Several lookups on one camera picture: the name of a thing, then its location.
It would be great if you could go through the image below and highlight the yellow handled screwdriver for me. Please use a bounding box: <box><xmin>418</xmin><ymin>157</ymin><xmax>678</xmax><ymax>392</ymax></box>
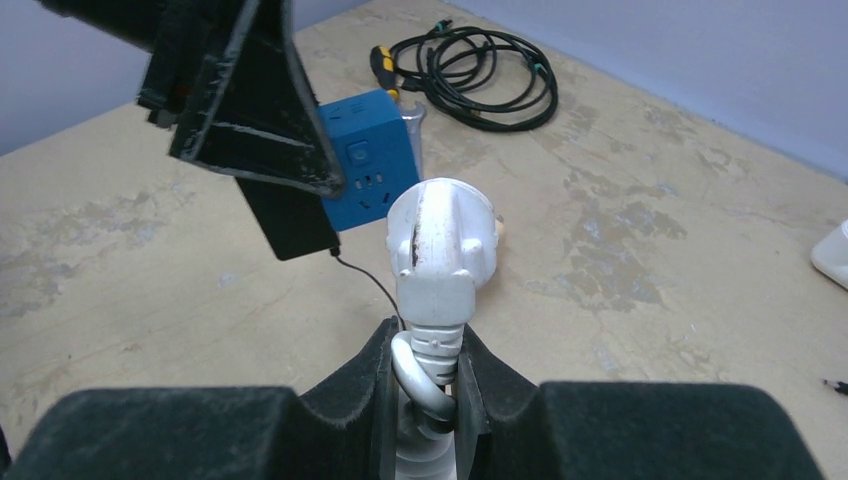
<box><xmin>369</xmin><ymin>45</ymin><xmax>400</xmax><ymax>103</ymax></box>

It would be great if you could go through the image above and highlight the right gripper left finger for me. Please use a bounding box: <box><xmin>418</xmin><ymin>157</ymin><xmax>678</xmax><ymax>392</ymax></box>
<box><xmin>5</xmin><ymin>319</ymin><xmax>397</xmax><ymax>479</ymax></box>

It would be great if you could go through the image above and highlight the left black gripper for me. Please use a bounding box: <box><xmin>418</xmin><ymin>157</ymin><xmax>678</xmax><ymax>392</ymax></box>
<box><xmin>39</xmin><ymin>0</ymin><xmax>346</xmax><ymax>198</ymax></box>

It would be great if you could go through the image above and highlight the black power brick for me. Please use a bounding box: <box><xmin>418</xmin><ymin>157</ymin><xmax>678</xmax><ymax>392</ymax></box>
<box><xmin>236</xmin><ymin>178</ymin><xmax>340</xmax><ymax>261</ymax></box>

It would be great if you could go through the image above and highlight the white strip cord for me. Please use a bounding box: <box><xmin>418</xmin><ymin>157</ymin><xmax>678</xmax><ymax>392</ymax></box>
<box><xmin>385</xmin><ymin>177</ymin><xmax>499</xmax><ymax>480</ymax></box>

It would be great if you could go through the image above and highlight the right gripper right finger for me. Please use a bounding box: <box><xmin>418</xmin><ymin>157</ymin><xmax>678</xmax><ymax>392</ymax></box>
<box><xmin>457</xmin><ymin>330</ymin><xmax>823</xmax><ymax>479</ymax></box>

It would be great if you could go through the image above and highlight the coiled black cable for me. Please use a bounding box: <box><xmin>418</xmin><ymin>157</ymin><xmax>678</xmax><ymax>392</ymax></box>
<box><xmin>389</xmin><ymin>18</ymin><xmax>560</xmax><ymax>134</ymax></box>

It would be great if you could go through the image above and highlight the beige dragon cube socket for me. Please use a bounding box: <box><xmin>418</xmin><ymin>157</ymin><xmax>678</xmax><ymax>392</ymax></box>
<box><xmin>495</xmin><ymin>215</ymin><xmax>506</xmax><ymax>246</ymax></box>

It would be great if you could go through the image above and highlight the blue wall socket box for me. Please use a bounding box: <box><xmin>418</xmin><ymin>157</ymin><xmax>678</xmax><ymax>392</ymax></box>
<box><xmin>319</xmin><ymin>89</ymin><xmax>420</xmax><ymax>232</ymax></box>

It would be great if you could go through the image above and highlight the silver open-end wrench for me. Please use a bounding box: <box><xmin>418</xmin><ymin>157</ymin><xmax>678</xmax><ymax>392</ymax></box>
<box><xmin>400</xmin><ymin>101</ymin><xmax>427</xmax><ymax>177</ymax></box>

